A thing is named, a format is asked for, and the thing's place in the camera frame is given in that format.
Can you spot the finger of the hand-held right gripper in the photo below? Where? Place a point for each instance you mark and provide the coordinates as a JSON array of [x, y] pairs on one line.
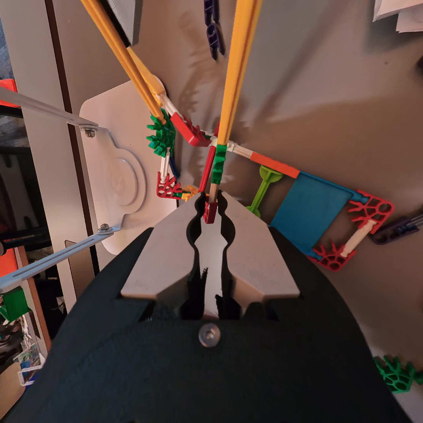
[[130, 19]]

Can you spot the white metal stand base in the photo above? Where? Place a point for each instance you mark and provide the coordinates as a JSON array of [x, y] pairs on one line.
[[95, 165]]

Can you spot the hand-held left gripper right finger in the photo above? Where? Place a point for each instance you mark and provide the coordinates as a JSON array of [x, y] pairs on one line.
[[261, 264]]

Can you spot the blue rod cross toy assembly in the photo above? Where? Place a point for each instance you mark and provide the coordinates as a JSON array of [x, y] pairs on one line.
[[393, 229]]

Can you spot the illustrated instruction booklet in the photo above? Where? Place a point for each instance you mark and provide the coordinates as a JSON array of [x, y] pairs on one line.
[[403, 13]]

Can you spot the green fan-shaped toy connector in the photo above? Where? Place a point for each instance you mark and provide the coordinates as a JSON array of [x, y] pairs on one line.
[[395, 375]]

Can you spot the colourful toy construction model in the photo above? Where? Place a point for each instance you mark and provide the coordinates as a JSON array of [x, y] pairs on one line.
[[310, 205]]

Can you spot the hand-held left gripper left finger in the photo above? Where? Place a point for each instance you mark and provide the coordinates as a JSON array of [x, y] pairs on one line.
[[162, 264]]

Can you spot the small purple toy connector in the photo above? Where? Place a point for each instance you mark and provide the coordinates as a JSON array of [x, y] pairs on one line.
[[214, 33]]

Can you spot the green plastic part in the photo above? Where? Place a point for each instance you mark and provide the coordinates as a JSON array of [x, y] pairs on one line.
[[15, 302]]

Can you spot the clear plastic box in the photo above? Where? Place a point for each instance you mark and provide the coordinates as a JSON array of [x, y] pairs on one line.
[[31, 363]]

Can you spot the orange plastic part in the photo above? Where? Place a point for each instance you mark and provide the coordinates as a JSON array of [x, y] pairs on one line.
[[8, 89], [8, 266]]

